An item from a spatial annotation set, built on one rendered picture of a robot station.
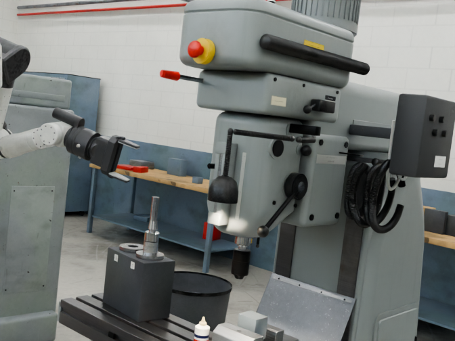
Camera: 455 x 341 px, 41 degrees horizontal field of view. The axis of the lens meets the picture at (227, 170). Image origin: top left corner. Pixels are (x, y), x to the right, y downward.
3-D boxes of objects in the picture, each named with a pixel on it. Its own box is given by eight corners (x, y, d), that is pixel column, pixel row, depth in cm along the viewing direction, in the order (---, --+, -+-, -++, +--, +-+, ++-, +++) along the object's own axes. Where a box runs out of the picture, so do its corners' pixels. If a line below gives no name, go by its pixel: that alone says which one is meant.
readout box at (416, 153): (420, 178, 153) (432, 95, 152) (387, 173, 159) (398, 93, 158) (451, 178, 168) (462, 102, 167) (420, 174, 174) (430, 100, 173)
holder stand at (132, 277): (137, 323, 188) (144, 258, 187) (101, 302, 205) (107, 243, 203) (169, 317, 196) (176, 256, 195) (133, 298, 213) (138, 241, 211)
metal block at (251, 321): (253, 342, 159) (256, 319, 159) (235, 335, 163) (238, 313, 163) (265, 338, 163) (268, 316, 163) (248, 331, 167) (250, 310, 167)
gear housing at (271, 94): (265, 114, 145) (269, 71, 145) (192, 107, 161) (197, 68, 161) (339, 124, 170) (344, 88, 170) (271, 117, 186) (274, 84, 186)
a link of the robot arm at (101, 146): (100, 178, 177) (66, 163, 180) (117, 174, 186) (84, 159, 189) (112, 138, 174) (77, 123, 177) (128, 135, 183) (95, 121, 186)
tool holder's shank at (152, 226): (156, 231, 197) (160, 196, 196) (158, 233, 194) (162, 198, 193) (146, 230, 196) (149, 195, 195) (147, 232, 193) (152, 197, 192)
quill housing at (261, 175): (252, 243, 152) (267, 114, 149) (193, 226, 165) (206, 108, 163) (296, 238, 166) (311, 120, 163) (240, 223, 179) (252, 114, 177)
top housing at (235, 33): (246, 65, 137) (254, -7, 136) (167, 63, 154) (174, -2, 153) (354, 90, 172) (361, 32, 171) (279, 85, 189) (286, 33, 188)
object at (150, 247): (156, 252, 198) (158, 233, 198) (158, 255, 194) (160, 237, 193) (141, 251, 197) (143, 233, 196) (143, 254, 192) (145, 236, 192)
